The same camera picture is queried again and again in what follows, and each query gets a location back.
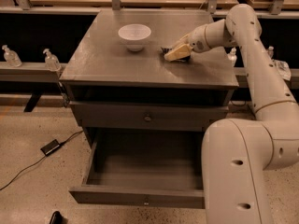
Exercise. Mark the clear pump bottle right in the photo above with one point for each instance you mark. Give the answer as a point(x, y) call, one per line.
point(232, 56)

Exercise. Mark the clear plastic water bottle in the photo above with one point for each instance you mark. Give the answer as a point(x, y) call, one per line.
point(270, 51)

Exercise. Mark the black power adapter brick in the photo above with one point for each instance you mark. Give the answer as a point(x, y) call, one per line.
point(50, 147)

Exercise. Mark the black object floor bottom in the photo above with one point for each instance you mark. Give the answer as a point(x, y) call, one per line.
point(56, 218)

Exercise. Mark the clear pump bottle far left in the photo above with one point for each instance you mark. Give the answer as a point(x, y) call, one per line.
point(11, 57)

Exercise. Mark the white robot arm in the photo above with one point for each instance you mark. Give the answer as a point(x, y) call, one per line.
point(235, 152)

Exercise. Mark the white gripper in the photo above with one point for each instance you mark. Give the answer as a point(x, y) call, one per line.
point(197, 41)

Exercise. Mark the grey wooden drawer cabinet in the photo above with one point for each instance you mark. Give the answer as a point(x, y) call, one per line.
point(103, 70)

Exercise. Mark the clear pump bottle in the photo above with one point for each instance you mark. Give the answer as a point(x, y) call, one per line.
point(11, 57)
point(232, 56)
point(51, 61)

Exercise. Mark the open grey middle drawer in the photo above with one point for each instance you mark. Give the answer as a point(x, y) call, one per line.
point(143, 168)

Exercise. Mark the crumpled white packet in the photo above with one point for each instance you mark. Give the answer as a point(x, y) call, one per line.
point(283, 69)

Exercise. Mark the white ceramic bowl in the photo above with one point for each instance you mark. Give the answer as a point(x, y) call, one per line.
point(134, 36)

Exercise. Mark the closed grey top drawer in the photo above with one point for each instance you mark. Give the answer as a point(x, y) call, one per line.
point(146, 116)

